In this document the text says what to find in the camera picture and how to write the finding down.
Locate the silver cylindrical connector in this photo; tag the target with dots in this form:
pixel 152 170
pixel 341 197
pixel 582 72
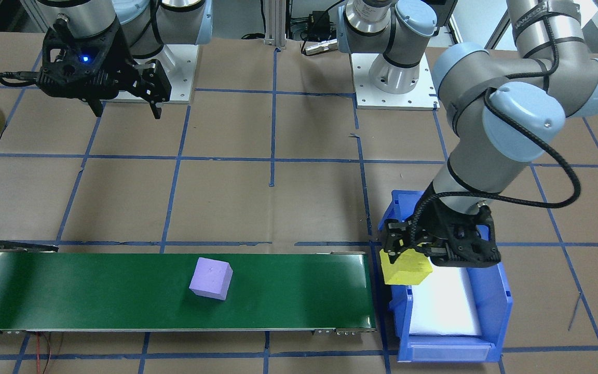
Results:
pixel 320 47

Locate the black electronics box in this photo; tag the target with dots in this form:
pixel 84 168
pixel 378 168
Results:
pixel 318 21

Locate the blue plastic storage bin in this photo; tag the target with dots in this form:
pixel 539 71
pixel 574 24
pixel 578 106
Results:
pixel 496 311

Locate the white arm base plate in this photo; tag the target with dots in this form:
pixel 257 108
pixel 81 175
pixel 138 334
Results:
pixel 179 72
pixel 366 98

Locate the green conveyor belt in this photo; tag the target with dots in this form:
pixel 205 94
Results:
pixel 96 291

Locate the yellow foam block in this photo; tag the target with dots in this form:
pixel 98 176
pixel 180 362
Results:
pixel 408 270

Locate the purple foam block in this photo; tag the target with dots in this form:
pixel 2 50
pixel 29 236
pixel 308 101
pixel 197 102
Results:
pixel 211 278

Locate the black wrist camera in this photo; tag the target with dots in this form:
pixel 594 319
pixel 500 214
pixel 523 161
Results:
pixel 68 85
pixel 470 255

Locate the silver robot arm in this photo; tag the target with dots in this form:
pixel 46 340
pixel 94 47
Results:
pixel 512 130
pixel 174 21

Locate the white foam pad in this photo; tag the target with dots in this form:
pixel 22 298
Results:
pixel 444 306

